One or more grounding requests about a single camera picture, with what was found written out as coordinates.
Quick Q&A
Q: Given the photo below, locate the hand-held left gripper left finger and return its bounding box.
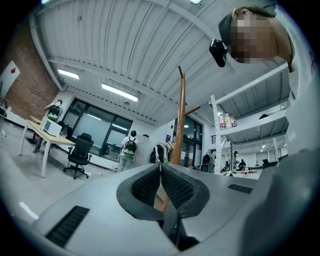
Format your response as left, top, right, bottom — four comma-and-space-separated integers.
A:
31, 163, 180, 256

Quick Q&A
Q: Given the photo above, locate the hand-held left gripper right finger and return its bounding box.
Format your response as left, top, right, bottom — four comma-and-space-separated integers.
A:
161, 163, 262, 256

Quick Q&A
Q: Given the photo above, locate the wooden coat rack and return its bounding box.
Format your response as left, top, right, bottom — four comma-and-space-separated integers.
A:
153, 65, 202, 215

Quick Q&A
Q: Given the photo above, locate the clothes rack with garments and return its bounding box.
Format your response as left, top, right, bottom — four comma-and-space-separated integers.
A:
149, 141, 176, 165

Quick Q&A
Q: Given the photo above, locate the black framed glass door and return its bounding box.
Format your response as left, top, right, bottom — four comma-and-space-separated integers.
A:
173, 115, 204, 169

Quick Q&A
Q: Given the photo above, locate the black laptop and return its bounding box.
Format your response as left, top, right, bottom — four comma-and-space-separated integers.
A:
261, 158, 279, 169

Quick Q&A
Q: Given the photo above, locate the black office chair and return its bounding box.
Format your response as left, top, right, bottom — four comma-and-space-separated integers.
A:
62, 132, 95, 181

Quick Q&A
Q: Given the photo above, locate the white metal shelving unit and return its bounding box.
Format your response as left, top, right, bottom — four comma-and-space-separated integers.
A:
209, 62, 291, 176

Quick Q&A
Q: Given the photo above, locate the wooden desk with white legs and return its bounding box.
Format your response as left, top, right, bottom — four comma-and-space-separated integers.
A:
19, 118, 76, 179

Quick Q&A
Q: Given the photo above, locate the black framed window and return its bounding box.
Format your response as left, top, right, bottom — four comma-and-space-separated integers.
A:
61, 97, 134, 162

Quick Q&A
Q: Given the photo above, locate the white box appliance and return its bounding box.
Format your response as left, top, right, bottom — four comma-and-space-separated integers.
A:
40, 116, 63, 137

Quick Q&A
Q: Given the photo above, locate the long ceiling light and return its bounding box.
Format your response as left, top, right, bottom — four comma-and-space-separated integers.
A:
57, 68, 81, 81
100, 82, 140, 103

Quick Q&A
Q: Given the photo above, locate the person's white shirt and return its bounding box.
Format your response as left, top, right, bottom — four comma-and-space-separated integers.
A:
273, 0, 320, 157

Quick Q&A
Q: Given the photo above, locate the person's head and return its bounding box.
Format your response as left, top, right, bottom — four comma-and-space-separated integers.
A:
218, 6, 293, 65

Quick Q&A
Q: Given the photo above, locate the white banner with red diamond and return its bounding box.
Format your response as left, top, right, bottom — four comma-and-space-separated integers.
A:
0, 59, 22, 98

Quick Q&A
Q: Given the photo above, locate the black head strap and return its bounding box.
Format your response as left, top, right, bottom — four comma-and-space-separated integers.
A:
218, 12, 241, 47

